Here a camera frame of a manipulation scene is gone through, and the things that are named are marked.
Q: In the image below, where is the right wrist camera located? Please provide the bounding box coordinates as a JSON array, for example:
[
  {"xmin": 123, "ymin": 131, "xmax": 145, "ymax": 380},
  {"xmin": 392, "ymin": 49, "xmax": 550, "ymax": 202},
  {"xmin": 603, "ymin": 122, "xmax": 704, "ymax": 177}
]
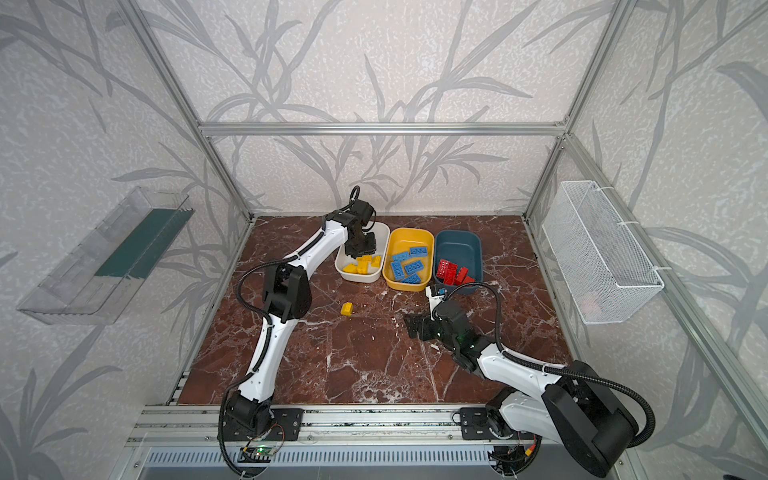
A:
[{"xmin": 425, "ymin": 285, "xmax": 447, "ymax": 304}]

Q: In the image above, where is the clear plastic wall shelf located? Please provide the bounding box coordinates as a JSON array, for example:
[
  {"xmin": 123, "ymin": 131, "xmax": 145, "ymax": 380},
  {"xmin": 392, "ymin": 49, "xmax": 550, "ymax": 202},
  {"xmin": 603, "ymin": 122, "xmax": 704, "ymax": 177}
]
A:
[{"xmin": 17, "ymin": 187, "xmax": 194, "ymax": 325}]

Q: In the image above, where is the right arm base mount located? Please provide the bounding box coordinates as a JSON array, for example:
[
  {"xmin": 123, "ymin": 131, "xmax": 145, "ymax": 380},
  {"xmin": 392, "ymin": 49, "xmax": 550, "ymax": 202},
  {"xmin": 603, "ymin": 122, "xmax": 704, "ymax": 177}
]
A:
[{"xmin": 451, "ymin": 407, "xmax": 535, "ymax": 442}]

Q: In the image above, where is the dark teal plastic bin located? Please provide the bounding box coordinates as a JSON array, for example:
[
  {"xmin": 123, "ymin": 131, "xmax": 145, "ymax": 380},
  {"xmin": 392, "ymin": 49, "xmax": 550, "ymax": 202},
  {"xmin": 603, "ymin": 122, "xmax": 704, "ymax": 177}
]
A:
[{"xmin": 433, "ymin": 230, "xmax": 483, "ymax": 291}]

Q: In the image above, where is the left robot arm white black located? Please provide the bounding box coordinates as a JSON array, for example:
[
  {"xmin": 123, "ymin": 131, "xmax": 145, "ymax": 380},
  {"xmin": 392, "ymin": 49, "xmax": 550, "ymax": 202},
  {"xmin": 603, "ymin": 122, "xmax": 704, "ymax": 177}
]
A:
[{"xmin": 221, "ymin": 185, "xmax": 377, "ymax": 435}]

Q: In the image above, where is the white plastic bin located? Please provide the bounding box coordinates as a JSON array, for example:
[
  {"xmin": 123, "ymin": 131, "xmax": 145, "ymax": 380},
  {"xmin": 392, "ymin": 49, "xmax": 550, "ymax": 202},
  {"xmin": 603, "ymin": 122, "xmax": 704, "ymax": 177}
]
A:
[{"xmin": 334, "ymin": 222, "xmax": 391, "ymax": 283}]

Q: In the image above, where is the white wire mesh basket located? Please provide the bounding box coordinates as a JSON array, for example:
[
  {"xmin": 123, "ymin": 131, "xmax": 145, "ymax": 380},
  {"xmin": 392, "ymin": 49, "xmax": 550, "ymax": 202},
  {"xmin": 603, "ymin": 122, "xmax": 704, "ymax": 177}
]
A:
[{"xmin": 543, "ymin": 180, "xmax": 665, "ymax": 325}]

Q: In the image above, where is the yellow plastic bin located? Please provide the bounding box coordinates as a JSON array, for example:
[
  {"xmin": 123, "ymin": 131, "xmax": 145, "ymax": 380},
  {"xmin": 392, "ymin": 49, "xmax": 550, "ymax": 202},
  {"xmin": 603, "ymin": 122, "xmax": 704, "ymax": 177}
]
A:
[{"xmin": 382, "ymin": 228, "xmax": 435, "ymax": 292}]

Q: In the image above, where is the aluminium front rail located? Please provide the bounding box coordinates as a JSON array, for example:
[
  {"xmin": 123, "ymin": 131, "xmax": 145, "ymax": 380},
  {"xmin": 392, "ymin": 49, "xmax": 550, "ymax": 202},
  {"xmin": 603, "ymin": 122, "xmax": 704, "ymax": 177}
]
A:
[{"xmin": 124, "ymin": 403, "xmax": 632, "ymax": 448}]

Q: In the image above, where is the left circuit board with wires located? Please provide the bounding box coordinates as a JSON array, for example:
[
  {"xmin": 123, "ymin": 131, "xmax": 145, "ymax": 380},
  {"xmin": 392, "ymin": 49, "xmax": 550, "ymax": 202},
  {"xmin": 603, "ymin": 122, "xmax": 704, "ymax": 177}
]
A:
[{"xmin": 238, "ymin": 423, "xmax": 286, "ymax": 463}]

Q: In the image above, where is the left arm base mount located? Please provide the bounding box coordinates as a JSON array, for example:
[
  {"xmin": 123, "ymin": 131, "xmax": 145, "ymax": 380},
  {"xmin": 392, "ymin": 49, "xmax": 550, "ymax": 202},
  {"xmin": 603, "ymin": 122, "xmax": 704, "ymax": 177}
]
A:
[{"xmin": 217, "ymin": 408, "xmax": 304, "ymax": 442}]

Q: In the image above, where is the red brick wide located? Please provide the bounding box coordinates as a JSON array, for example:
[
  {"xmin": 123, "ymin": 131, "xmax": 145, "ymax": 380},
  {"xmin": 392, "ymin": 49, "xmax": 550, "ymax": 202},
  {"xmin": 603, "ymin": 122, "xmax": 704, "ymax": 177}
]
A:
[{"xmin": 436, "ymin": 259, "xmax": 458, "ymax": 285}]

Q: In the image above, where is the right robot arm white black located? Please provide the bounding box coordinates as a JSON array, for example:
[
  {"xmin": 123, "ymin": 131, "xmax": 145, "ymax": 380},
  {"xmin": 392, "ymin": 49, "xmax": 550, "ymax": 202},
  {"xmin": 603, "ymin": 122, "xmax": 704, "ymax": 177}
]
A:
[{"xmin": 404, "ymin": 283, "xmax": 656, "ymax": 478}]

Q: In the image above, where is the right wiring bundle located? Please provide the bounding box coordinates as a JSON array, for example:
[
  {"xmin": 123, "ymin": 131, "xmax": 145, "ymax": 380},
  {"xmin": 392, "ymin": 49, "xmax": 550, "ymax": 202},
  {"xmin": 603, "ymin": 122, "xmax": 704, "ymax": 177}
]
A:
[{"xmin": 488, "ymin": 425, "xmax": 539, "ymax": 475}]

